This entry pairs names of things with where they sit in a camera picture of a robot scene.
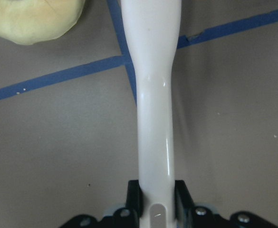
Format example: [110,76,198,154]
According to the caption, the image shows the white brush black bristles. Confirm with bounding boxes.
[121,0,182,228]

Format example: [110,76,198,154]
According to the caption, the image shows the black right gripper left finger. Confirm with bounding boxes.
[62,180,143,228]

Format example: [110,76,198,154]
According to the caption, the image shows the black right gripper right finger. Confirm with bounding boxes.
[175,180,278,228]

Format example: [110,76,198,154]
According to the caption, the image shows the pale curved bread slice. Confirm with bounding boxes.
[0,0,85,45]

